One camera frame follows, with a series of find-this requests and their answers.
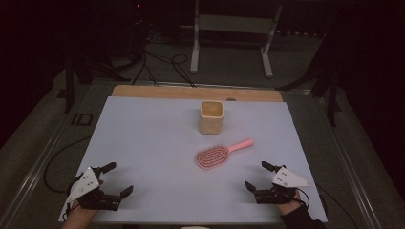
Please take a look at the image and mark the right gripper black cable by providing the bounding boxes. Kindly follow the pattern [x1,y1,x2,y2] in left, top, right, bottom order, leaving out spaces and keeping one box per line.
[295,184,361,229]

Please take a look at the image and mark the white table mat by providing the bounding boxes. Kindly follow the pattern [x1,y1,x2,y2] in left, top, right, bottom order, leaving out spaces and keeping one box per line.
[57,95,329,225]

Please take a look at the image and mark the wooden table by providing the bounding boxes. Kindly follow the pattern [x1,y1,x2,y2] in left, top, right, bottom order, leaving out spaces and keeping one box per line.
[111,84,285,103]

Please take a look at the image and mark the beige square cup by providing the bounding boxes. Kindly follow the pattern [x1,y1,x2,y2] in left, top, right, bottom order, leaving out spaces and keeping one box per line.
[199,99,224,135]

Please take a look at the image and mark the metal floor rail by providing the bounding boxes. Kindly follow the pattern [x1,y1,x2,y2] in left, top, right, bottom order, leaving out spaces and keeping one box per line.
[0,108,84,229]
[313,94,385,229]

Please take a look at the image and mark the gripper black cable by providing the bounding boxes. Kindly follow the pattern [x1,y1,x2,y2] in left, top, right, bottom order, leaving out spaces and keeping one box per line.
[43,135,94,196]
[295,184,361,229]

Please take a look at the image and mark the black floor cables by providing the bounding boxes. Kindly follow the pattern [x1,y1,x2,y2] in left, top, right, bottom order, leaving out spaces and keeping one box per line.
[130,30,197,89]

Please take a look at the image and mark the pink hairbrush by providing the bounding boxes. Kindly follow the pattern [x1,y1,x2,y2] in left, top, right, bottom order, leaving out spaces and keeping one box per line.
[196,137,255,170]

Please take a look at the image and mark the black tripod stand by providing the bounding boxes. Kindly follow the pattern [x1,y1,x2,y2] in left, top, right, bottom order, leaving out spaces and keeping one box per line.
[56,47,132,115]
[276,31,344,128]

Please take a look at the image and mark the white metal stand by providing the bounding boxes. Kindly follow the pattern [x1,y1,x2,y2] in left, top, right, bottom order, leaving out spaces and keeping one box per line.
[180,0,285,79]

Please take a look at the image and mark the person's left hand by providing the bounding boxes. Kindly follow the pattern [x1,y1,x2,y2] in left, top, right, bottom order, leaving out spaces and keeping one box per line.
[61,179,105,229]

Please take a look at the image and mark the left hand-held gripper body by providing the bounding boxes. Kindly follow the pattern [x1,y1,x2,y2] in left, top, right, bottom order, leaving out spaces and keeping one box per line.
[65,166,122,212]

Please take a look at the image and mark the person's right hand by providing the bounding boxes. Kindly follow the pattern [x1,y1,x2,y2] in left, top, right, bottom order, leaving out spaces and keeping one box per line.
[274,190,309,217]

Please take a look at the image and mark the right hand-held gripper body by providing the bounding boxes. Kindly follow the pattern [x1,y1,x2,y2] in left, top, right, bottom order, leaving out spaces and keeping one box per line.
[254,166,312,205]

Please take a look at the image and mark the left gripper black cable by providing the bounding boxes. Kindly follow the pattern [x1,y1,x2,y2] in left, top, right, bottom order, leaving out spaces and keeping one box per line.
[43,135,94,196]

